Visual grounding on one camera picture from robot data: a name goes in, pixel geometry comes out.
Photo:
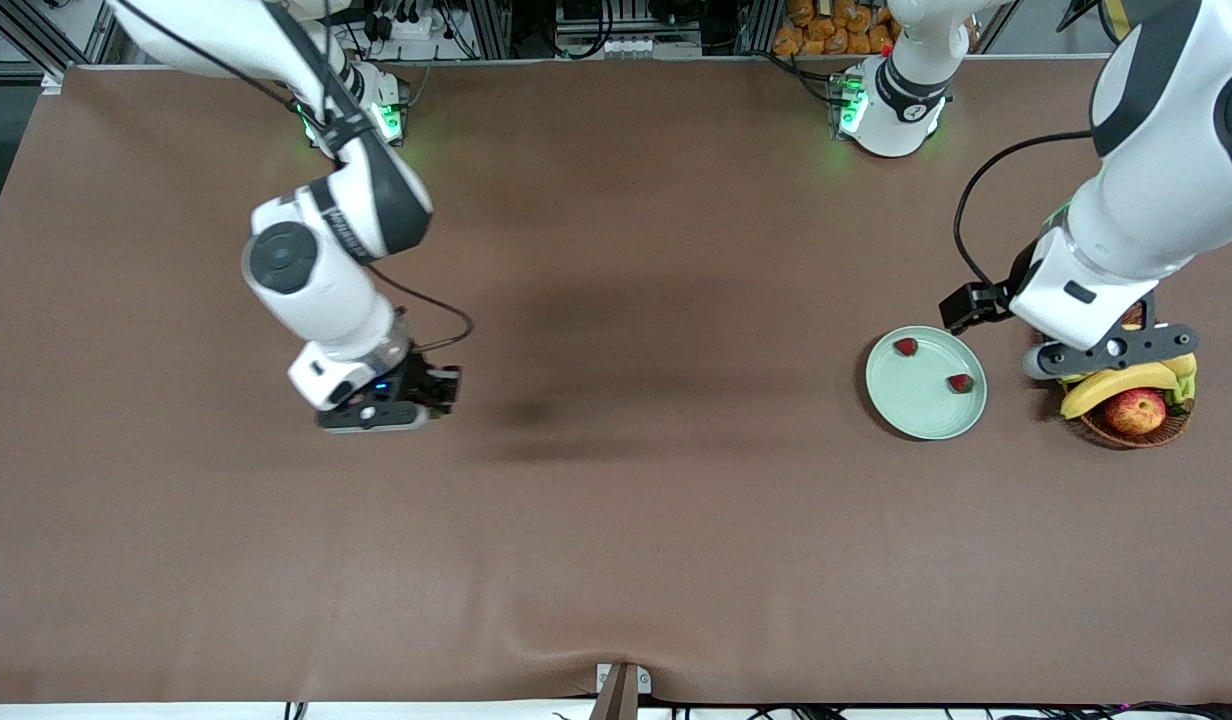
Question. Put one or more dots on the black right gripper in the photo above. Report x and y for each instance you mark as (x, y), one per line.
(419, 377)

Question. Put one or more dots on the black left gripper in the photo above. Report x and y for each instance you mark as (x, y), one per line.
(1017, 281)

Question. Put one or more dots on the red plastic strawberry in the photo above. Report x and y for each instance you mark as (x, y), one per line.
(906, 346)
(961, 383)

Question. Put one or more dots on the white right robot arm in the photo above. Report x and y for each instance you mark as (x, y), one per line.
(316, 290)

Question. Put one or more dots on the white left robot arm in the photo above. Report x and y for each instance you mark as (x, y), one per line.
(1146, 200)

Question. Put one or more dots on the pale green round plate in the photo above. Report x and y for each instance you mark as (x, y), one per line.
(921, 400)

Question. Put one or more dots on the red yellow apple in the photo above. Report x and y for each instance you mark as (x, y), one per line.
(1136, 410)

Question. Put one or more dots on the brown wicker basket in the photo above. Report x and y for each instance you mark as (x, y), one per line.
(1126, 440)

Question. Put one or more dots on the large table cover mat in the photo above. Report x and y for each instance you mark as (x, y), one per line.
(616, 550)

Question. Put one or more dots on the pile of orange buns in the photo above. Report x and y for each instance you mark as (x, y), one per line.
(836, 30)

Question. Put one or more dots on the white power strip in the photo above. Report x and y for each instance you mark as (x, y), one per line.
(406, 28)

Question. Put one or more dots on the grey metal mount bracket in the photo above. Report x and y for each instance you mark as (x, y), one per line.
(621, 690)

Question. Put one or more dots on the aluminium frame post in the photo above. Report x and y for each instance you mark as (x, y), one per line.
(91, 30)

